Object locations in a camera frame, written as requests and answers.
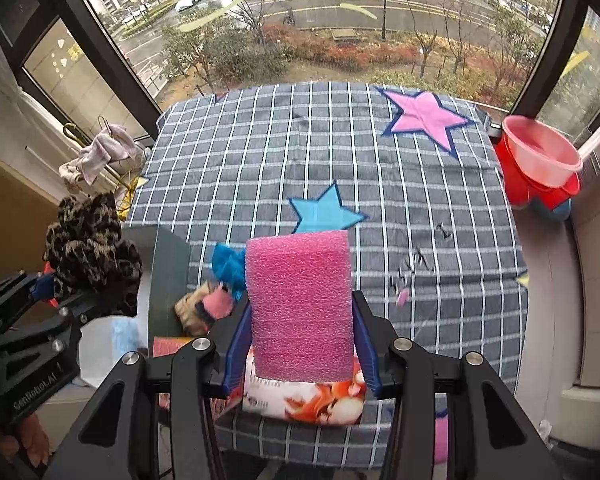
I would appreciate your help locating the brown wooden cabinet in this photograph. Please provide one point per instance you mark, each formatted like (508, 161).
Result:
(15, 210)

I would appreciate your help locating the tan and pink plush toy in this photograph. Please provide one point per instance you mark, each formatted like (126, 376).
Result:
(190, 312)

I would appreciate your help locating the grey checked star blanket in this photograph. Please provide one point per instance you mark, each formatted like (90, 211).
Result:
(330, 150)

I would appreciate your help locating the blue fleece cloth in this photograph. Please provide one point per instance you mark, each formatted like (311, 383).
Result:
(227, 265)

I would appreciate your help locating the light blue fluffy cloth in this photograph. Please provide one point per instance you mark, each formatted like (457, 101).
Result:
(125, 336)

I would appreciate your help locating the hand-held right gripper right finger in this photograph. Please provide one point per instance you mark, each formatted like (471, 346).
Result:
(366, 360)

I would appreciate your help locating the pink knitted sock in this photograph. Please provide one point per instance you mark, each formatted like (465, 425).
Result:
(218, 305)

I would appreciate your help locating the dark window frame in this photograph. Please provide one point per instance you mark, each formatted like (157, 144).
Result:
(125, 75)

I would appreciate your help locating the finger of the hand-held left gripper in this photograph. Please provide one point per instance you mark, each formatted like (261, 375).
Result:
(41, 285)
(75, 312)

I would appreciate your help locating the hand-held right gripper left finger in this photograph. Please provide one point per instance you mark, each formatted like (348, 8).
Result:
(235, 360)

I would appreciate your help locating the orange printed tissue packet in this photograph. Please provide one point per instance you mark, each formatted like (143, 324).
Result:
(305, 406)

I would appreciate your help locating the pink plastic basin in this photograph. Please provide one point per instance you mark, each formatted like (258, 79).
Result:
(540, 150)

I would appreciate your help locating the peach floral cloth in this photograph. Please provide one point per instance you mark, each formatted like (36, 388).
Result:
(32, 440)

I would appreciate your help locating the blue plastic basin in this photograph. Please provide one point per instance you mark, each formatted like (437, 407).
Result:
(555, 210)

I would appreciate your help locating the pink cloth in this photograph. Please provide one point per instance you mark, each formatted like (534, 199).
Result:
(440, 435)

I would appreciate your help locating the pink sponge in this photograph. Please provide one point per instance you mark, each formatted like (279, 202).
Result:
(300, 305)

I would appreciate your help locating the red plastic basin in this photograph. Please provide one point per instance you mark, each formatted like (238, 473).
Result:
(517, 185)

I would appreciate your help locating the beige towel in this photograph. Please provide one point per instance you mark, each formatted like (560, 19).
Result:
(72, 175)

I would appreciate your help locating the leopard print scrunchie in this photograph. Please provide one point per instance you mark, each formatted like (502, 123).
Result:
(85, 245)

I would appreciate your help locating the pale pink towel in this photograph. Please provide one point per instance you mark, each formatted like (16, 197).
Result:
(105, 150)

